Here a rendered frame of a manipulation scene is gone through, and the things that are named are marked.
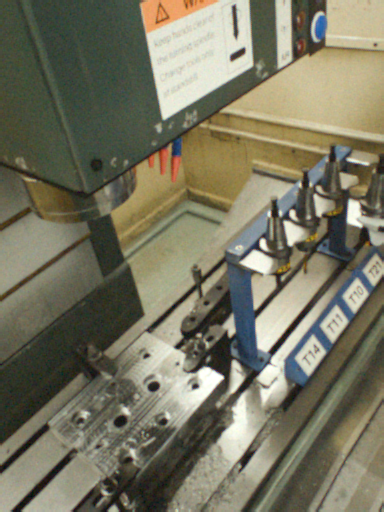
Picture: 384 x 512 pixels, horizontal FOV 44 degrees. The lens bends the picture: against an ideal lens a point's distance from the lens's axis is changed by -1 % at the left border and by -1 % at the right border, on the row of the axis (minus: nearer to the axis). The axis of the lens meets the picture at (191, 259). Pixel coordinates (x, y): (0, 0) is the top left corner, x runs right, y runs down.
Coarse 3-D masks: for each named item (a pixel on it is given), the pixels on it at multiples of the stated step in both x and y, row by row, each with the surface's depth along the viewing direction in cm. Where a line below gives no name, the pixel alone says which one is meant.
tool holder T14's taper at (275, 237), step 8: (272, 216) 87; (280, 216) 87; (272, 224) 87; (280, 224) 87; (272, 232) 88; (280, 232) 88; (272, 240) 89; (280, 240) 89; (288, 240) 91; (272, 248) 90; (280, 248) 90
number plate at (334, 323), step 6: (336, 306) 113; (330, 312) 111; (336, 312) 112; (330, 318) 111; (336, 318) 112; (342, 318) 113; (324, 324) 109; (330, 324) 110; (336, 324) 111; (342, 324) 112; (324, 330) 109; (330, 330) 110; (336, 330) 111; (330, 336) 109; (336, 336) 110
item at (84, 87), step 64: (0, 0) 34; (64, 0) 35; (128, 0) 39; (256, 0) 52; (0, 64) 39; (64, 64) 37; (128, 64) 41; (256, 64) 56; (0, 128) 45; (64, 128) 39; (128, 128) 44; (192, 128) 52
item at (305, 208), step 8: (304, 192) 93; (312, 192) 93; (296, 200) 96; (304, 200) 94; (312, 200) 94; (296, 208) 96; (304, 208) 95; (312, 208) 95; (296, 216) 97; (304, 216) 95; (312, 216) 96
